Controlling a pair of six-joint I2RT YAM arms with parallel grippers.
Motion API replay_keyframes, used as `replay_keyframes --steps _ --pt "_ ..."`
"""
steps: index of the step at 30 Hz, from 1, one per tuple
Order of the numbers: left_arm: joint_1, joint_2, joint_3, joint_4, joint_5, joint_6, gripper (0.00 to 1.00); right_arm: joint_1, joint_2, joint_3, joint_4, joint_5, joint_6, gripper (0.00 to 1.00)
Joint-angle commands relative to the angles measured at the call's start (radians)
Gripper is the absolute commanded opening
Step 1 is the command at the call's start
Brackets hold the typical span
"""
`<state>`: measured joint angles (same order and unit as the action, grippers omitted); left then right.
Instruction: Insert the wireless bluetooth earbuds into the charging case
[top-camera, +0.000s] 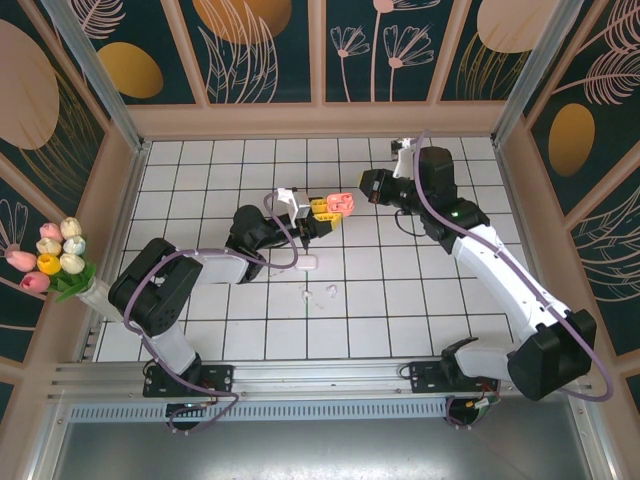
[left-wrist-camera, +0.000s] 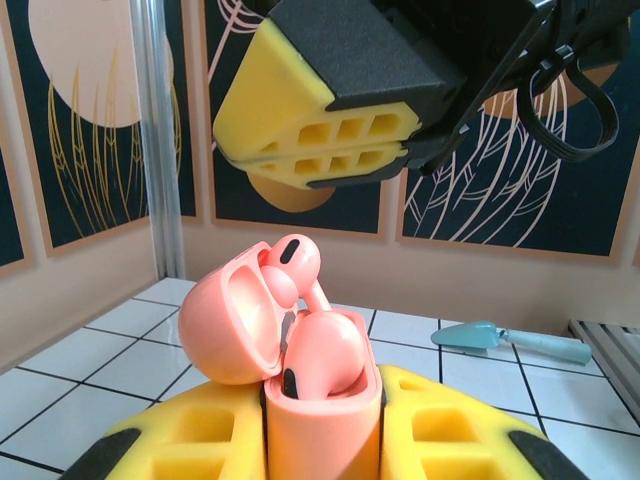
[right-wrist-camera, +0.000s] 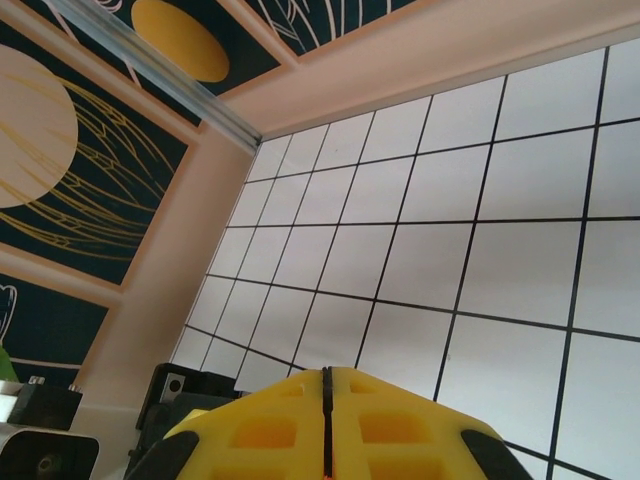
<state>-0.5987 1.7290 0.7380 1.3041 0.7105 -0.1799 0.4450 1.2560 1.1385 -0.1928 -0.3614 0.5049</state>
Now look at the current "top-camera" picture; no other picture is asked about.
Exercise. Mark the grey metal panel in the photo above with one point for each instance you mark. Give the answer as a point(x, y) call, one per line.
point(325, 450)

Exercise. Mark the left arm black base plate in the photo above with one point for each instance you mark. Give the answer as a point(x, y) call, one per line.
point(220, 380)

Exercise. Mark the white earbud charging case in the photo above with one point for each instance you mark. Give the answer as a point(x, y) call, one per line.
point(306, 262)

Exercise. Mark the aluminium mounting rail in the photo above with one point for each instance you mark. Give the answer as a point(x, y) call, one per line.
point(325, 380)

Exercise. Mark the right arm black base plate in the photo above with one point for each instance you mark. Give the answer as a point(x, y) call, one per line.
point(425, 377)

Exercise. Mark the aluminium frame post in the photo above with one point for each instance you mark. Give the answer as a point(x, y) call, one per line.
point(97, 75)
point(530, 75)

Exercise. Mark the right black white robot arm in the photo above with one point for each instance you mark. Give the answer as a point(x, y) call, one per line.
point(500, 280)

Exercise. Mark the orange earbud charging case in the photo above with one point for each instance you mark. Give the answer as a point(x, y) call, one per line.
point(340, 203)

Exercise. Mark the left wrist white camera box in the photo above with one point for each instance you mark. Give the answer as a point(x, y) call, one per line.
point(292, 202)

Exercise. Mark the artificial tulip bouquet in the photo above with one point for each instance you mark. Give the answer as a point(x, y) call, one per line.
point(55, 255)

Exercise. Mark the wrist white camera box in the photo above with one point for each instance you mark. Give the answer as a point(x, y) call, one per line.
point(404, 160)
point(292, 202)

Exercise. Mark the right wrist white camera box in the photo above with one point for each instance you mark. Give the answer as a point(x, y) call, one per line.
point(404, 160)

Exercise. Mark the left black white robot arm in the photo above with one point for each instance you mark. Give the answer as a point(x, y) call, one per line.
point(150, 300)

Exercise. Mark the white ribbed vase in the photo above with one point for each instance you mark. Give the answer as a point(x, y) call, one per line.
point(97, 300)

